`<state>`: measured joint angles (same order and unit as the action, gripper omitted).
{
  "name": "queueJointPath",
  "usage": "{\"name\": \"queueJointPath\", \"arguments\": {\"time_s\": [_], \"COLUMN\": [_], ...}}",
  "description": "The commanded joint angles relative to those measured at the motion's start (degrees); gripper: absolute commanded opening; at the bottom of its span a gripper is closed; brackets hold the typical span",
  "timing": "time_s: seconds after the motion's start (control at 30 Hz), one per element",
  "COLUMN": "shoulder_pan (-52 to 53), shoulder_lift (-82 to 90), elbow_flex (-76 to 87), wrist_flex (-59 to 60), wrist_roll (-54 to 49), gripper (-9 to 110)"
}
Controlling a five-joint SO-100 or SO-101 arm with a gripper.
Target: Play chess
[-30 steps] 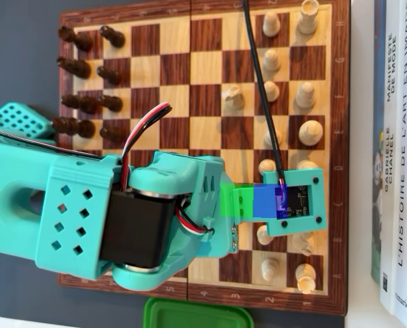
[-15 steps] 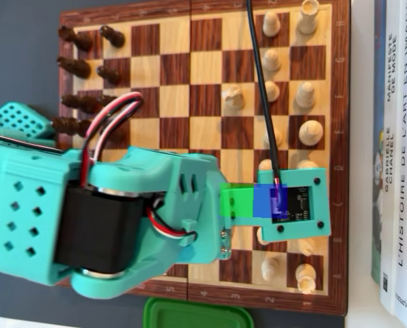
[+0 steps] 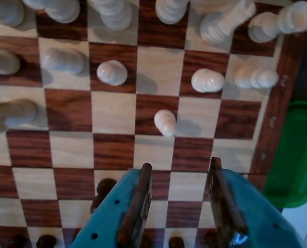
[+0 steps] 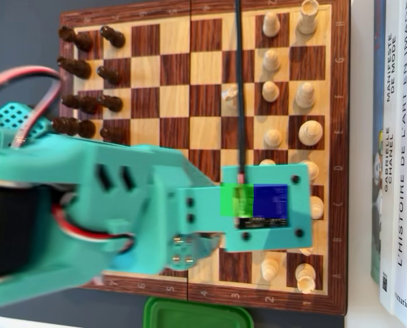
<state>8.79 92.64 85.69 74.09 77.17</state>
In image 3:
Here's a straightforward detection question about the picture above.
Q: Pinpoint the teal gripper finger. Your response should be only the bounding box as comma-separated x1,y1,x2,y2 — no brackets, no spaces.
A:
206,157,307,248
70,162,154,248

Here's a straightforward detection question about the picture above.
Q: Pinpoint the white pawn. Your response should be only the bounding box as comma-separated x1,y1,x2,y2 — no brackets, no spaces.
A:
96,59,128,87
0,49,21,76
40,47,87,76
234,64,280,90
190,68,225,94
153,108,177,138

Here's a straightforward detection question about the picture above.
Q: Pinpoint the green plastic lid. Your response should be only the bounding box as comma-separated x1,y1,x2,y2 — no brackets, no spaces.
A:
261,100,307,209

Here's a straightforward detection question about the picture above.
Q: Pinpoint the white bishop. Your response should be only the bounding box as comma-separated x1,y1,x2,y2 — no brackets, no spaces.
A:
0,0,25,28
155,0,191,25

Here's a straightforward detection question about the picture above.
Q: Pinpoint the white king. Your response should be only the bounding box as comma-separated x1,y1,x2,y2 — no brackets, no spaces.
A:
22,0,81,24

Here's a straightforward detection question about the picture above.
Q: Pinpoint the wooden folding chessboard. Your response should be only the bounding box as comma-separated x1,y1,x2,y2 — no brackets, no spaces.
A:
0,0,307,248

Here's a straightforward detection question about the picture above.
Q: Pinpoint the white knight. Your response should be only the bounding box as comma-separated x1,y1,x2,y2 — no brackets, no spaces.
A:
200,0,257,48
0,99,41,136

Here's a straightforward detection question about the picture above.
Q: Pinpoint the white queen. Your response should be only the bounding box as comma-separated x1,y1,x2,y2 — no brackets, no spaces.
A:
89,0,133,32

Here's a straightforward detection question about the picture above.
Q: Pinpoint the dark brown pawn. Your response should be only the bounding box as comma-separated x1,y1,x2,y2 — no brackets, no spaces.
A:
168,236,185,248
6,234,30,248
90,178,118,215
35,233,58,248

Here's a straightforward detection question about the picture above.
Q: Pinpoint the white rook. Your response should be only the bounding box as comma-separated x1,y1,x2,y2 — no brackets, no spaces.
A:
248,0,307,43

